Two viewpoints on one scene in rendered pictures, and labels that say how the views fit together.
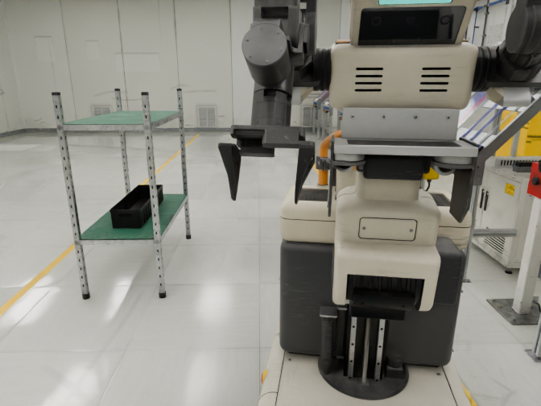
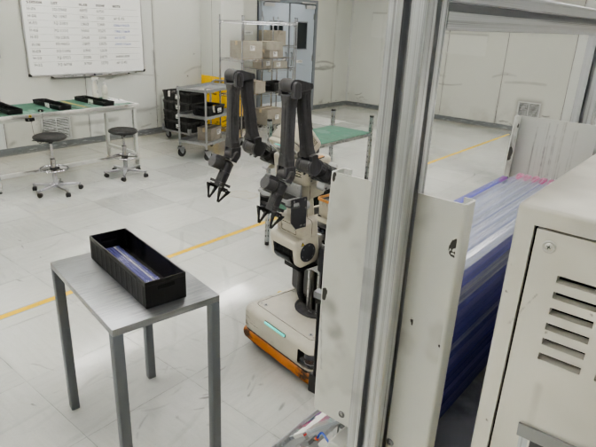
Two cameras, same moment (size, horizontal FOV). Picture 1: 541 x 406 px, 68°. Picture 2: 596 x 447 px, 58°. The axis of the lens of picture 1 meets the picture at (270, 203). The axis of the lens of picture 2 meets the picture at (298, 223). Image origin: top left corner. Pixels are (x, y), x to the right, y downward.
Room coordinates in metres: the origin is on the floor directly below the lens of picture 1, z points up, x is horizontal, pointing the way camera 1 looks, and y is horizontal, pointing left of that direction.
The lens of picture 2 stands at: (-1.13, -1.99, 1.86)
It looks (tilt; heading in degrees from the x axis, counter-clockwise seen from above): 21 degrees down; 40
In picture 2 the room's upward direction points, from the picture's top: 3 degrees clockwise
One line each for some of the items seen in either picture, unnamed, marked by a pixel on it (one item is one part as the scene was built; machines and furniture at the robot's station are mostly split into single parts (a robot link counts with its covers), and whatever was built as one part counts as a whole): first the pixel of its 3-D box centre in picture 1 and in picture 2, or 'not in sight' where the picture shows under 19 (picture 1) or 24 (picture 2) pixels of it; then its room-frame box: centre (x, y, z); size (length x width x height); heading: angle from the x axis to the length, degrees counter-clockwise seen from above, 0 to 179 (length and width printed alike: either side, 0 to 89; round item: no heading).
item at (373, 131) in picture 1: (395, 163); (284, 200); (0.79, -0.25, 0.99); 0.28 x 0.16 x 0.22; 82
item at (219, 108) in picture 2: not in sight; (207, 109); (3.74, 3.91, 0.63); 0.40 x 0.30 x 0.14; 16
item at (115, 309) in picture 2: not in sight; (137, 356); (-0.03, -0.13, 0.40); 0.70 x 0.45 x 0.80; 81
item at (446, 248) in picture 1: (402, 279); (307, 255); (0.91, -0.33, 0.68); 0.28 x 0.27 x 0.25; 82
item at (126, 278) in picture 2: not in sight; (135, 264); (-0.01, -0.13, 0.86); 0.57 x 0.17 x 0.11; 81
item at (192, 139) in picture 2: not in sight; (209, 118); (3.77, 3.92, 0.50); 0.90 x 0.54 x 1.00; 16
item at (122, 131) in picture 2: not in sight; (125, 152); (2.26, 3.66, 0.28); 0.54 x 0.52 x 0.57; 115
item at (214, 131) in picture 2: not in sight; (209, 132); (3.76, 3.92, 0.30); 0.30 x 0.23 x 0.18; 20
